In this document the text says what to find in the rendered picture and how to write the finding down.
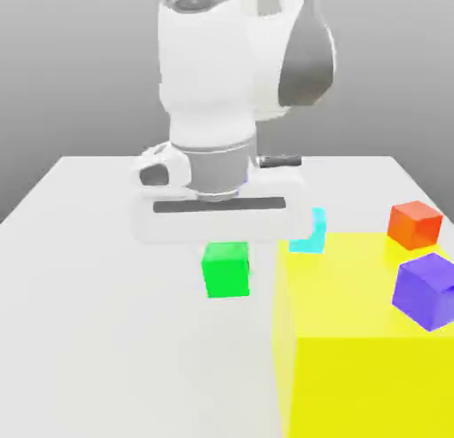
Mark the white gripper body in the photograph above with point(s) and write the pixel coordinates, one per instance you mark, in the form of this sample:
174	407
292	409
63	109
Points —
220	220

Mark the small green cube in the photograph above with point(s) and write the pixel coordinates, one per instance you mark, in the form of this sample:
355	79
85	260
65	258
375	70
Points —
226	271

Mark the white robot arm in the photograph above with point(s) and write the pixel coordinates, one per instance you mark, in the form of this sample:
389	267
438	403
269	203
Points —
205	72

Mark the small cyan cube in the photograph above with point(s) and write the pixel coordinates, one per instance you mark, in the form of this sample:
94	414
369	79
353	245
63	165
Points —
317	239

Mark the small orange cube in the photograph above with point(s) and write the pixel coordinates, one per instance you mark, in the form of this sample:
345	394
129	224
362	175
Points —
414	225

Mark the small purple cube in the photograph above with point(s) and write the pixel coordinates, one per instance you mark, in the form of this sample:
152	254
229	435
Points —
424	292

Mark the large yellow box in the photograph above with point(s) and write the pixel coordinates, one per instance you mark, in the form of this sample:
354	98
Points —
354	356

